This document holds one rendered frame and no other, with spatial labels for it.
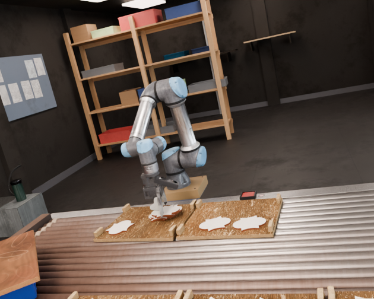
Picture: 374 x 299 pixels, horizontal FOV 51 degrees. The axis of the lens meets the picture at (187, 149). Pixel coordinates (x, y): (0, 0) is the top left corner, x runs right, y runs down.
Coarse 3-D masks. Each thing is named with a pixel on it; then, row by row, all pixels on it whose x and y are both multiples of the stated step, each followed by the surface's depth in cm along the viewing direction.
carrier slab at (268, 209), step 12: (204, 204) 194; (216, 204) 190; (228, 204) 187; (240, 204) 184; (252, 204) 181; (264, 204) 178; (276, 204) 176; (192, 216) 183; (204, 216) 180; (216, 216) 177; (228, 216) 174; (240, 216) 172; (252, 216) 169; (264, 216) 166; (276, 216) 164; (192, 228) 170; (228, 228) 162; (264, 228) 156
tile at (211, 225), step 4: (220, 216) 174; (208, 220) 172; (212, 220) 172; (216, 220) 171; (220, 220) 170; (224, 220) 169; (228, 220) 168; (200, 224) 170; (204, 224) 169; (208, 224) 168; (212, 224) 168; (216, 224) 167; (220, 224) 166; (224, 224) 165; (228, 224) 166; (200, 228) 167; (204, 228) 165; (208, 228) 164; (212, 228) 164; (216, 228) 164; (220, 228) 164; (224, 228) 163
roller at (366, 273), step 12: (108, 276) 149; (120, 276) 147; (132, 276) 145; (144, 276) 143; (156, 276) 141; (168, 276) 140; (180, 276) 138; (192, 276) 136; (204, 276) 135; (216, 276) 134; (228, 276) 132; (240, 276) 131; (252, 276) 129; (264, 276) 128; (276, 276) 127; (288, 276) 126; (300, 276) 124; (312, 276) 123; (324, 276) 122; (336, 276) 121; (348, 276) 120; (360, 276) 119; (372, 276) 118
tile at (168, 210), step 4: (164, 208) 188; (168, 208) 187; (172, 208) 186; (176, 208) 185; (152, 212) 186; (156, 212) 185; (164, 212) 183; (168, 212) 182; (172, 212) 181; (156, 216) 182; (160, 216) 181; (164, 216) 181
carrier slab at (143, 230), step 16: (144, 208) 206; (112, 224) 194; (144, 224) 185; (160, 224) 181; (176, 224) 177; (96, 240) 181; (112, 240) 178; (128, 240) 174; (144, 240) 171; (160, 240) 168
